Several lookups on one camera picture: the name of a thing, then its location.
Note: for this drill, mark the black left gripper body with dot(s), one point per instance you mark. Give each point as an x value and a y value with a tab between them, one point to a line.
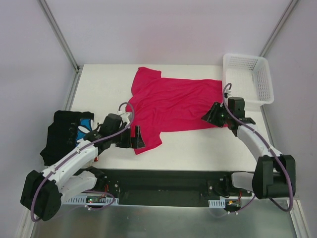
127	138

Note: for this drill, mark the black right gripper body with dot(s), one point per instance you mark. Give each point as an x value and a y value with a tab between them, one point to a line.
217	115

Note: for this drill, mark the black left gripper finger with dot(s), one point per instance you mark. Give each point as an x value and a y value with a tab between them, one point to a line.
137	143
137	133

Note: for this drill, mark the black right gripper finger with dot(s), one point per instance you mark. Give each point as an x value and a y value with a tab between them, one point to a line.
215	109
211	118

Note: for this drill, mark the pink t shirt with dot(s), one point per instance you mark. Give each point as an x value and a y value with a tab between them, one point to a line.
170	104

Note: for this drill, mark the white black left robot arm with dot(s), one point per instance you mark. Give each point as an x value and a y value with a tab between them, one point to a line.
44	192

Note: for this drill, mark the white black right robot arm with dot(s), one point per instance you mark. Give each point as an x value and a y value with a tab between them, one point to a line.
275	173

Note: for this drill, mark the white perforated plastic basket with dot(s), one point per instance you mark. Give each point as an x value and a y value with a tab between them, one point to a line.
250	78

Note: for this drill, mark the black folded t shirt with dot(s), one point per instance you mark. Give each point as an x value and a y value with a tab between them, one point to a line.
65	133

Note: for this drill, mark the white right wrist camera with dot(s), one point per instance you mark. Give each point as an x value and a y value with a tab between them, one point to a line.
227	93

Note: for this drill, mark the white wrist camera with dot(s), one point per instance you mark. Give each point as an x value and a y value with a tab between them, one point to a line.
227	93
125	116

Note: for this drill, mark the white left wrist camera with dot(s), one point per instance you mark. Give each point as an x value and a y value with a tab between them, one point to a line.
125	116

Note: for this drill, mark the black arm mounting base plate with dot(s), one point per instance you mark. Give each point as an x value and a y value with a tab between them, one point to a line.
167	188

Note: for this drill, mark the white slotted cable duct left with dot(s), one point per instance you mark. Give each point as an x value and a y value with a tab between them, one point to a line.
92	200

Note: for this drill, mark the white slotted cable duct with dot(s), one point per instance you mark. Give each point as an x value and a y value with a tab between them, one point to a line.
217	203
92	200

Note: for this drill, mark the white slotted cable duct right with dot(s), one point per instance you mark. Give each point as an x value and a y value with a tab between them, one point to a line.
217	203

